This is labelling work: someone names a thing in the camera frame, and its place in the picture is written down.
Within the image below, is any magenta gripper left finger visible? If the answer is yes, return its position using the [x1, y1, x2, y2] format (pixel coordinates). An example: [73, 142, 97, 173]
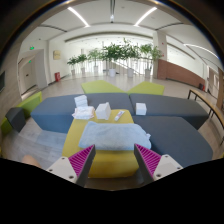
[47, 145, 96, 187]

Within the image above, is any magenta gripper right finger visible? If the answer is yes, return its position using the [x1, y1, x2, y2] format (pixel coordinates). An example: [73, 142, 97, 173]
[134, 144, 182, 184]

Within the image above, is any light blue towel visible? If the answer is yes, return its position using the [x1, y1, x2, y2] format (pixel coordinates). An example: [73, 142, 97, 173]
[79, 121, 151, 151]

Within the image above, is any folded white towel stack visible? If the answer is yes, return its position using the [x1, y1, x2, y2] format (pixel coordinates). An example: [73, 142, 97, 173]
[74, 95, 88, 107]

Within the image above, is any yellow ottoman table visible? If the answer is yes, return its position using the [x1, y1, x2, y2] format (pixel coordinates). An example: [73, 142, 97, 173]
[62, 109, 138, 178]

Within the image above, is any grey-blue right front sofa module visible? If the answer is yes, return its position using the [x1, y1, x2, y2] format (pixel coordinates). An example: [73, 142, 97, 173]
[133, 116, 213, 167]

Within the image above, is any grey-blue sofa module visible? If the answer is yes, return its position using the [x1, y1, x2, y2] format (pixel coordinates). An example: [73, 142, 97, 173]
[129, 93, 209, 129]
[133, 116, 213, 167]
[31, 93, 134, 133]

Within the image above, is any crumpled white cloth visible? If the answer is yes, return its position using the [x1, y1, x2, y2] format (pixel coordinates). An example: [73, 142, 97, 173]
[72, 106, 95, 120]

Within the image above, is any grey-blue left sofa module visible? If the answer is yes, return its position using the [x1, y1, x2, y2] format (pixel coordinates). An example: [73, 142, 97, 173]
[31, 93, 134, 133]

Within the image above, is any small white cube box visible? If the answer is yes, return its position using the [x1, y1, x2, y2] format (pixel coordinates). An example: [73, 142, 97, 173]
[136, 103, 147, 115]

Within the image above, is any white pink tube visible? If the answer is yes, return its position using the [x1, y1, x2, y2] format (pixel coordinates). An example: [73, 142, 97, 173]
[114, 110, 125, 121]

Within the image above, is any grey-blue right back sofa module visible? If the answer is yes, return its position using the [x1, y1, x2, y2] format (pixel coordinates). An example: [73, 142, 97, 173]
[129, 93, 209, 129]

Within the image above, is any lime green bench left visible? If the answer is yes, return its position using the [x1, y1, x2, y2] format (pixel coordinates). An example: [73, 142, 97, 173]
[1, 92, 42, 135]

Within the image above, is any lime green right-back seat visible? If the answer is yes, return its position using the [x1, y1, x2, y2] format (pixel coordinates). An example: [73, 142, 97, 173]
[127, 81, 165, 95]

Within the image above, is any dark grey cube stool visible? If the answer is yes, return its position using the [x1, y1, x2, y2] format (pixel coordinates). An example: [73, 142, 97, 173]
[6, 107, 26, 132]

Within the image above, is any lime green left-back seat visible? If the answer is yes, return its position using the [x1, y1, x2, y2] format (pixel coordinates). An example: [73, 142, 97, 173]
[81, 80, 123, 94]

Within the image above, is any red fire extinguisher box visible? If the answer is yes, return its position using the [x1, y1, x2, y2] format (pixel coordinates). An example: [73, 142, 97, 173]
[54, 72, 61, 82]

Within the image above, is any potted tree white planter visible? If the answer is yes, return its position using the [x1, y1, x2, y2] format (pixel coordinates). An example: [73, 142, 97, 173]
[102, 43, 122, 77]
[140, 44, 163, 77]
[77, 54, 87, 76]
[67, 56, 78, 75]
[122, 39, 140, 78]
[87, 48, 102, 75]

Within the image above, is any wooden bench black frame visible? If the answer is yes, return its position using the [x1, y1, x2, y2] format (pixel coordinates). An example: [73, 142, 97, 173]
[188, 89, 224, 130]

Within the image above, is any yellow wall poster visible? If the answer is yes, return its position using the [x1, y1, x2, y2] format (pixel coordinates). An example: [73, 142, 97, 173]
[53, 50, 61, 60]

